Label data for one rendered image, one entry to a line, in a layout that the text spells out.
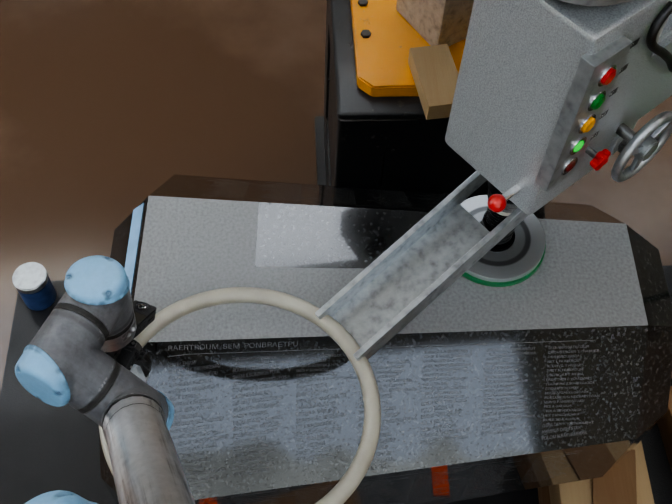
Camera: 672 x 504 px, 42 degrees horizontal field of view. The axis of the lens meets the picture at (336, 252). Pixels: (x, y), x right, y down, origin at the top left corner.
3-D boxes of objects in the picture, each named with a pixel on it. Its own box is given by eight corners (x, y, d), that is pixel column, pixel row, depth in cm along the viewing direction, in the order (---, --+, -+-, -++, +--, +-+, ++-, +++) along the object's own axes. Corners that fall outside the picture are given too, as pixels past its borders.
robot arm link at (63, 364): (88, 413, 123) (131, 342, 130) (21, 367, 118) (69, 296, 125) (61, 419, 130) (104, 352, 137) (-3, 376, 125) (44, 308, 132)
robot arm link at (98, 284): (47, 290, 126) (83, 239, 132) (61, 332, 137) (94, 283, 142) (105, 313, 125) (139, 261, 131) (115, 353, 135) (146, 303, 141)
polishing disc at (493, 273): (440, 275, 177) (441, 272, 176) (445, 192, 189) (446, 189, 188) (545, 287, 177) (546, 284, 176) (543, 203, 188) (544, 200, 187)
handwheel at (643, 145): (621, 125, 163) (647, 68, 150) (663, 158, 159) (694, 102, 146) (567, 164, 158) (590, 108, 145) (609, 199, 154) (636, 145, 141)
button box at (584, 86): (566, 158, 145) (618, 30, 121) (578, 168, 144) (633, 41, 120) (533, 182, 142) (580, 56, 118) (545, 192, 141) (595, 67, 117)
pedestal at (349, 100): (314, 119, 315) (316, -50, 252) (494, 116, 318) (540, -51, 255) (321, 275, 279) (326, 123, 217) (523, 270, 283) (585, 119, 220)
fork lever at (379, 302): (564, 83, 176) (565, 69, 171) (638, 141, 168) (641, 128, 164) (307, 308, 168) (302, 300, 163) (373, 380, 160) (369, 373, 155)
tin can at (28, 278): (47, 315, 267) (36, 294, 256) (17, 306, 268) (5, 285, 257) (62, 288, 272) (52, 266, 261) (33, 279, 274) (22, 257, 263)
